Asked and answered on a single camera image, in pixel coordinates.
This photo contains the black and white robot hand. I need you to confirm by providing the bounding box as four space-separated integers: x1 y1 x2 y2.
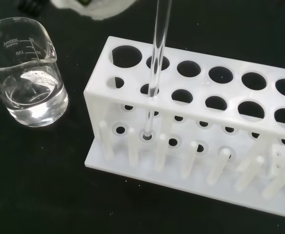
18 0 136 21

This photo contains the white test tube rack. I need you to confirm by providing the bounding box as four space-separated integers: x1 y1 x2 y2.
83 36 285 221

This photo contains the clear glass beaker with water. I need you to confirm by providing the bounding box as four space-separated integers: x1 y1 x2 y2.
0 17 69 128

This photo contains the black bench cloth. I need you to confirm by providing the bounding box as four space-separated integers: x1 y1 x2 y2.
0 0 285 234

